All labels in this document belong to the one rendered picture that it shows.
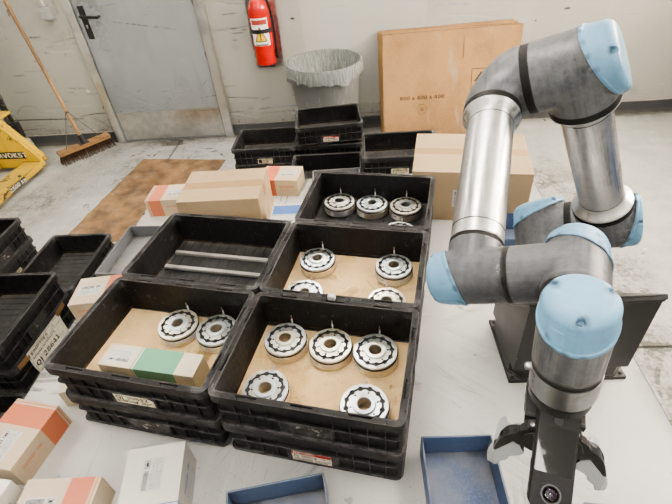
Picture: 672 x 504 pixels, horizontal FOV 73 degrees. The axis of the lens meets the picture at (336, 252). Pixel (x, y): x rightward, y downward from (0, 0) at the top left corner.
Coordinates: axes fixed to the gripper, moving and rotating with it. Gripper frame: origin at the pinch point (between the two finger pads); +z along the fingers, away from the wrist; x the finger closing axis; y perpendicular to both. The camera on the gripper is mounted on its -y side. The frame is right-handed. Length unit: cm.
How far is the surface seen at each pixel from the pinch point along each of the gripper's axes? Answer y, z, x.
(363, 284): 49, 16, 46
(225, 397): 1, 3, 57
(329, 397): 12.9, 15.3, 41.6
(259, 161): 177, 54, 161
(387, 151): 189, 53, 82
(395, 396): 17.5, 16.7, 28.1
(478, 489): 8.9, 30.7, 9.4
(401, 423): 6.5, 6.7, 23.1
